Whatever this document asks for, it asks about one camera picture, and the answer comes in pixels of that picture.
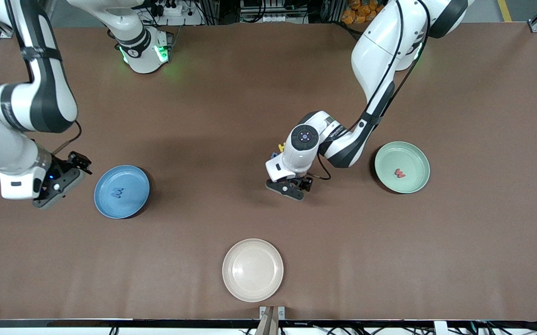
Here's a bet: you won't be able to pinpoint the green plate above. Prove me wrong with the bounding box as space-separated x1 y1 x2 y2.
374 141 431 194

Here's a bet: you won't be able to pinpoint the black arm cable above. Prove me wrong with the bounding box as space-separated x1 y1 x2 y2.
52 120 83 156
305 0 431 182

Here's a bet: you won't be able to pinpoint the metal table edge bracket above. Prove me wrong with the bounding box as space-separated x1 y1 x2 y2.
259 306 285 320

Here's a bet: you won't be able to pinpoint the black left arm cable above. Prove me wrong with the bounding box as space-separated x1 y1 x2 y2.
305 0 431 182

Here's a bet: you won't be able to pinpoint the beige plate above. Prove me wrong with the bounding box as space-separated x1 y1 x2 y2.
222 238 284 303

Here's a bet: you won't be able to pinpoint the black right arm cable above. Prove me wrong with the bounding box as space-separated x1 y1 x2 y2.
52 120 83 156

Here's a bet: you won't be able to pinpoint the blue plate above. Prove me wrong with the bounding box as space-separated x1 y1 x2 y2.
93 165 151 220

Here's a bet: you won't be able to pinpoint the orange bags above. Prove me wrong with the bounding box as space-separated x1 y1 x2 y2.
341 0 390 25

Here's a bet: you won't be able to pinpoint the white power strip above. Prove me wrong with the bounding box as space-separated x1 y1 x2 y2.
147 0 204 27

